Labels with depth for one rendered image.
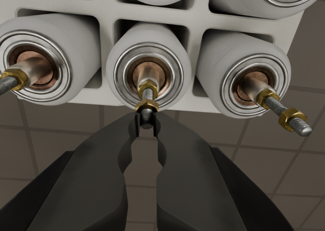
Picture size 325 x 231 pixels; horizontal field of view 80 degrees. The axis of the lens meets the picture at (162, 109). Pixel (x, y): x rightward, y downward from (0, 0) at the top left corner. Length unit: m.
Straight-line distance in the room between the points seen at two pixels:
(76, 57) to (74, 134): 0.40
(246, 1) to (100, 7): 0.17
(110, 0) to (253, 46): 0.17
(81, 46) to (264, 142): 0.57
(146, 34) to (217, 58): 0.09
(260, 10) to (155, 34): 0.10
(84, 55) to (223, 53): 0.15
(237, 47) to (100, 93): 0.20
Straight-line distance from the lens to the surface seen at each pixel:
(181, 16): 0.28
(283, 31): 0.33
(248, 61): 0.23
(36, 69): 0.23
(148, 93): 0.17
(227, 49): 0.24
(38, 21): 0.24
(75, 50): 0.23
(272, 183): 0.82
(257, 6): 0.23
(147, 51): 0.21
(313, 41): 0.59
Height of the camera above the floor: 0.45
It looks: 61 degrees down
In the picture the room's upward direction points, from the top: 175 degrees clockwise
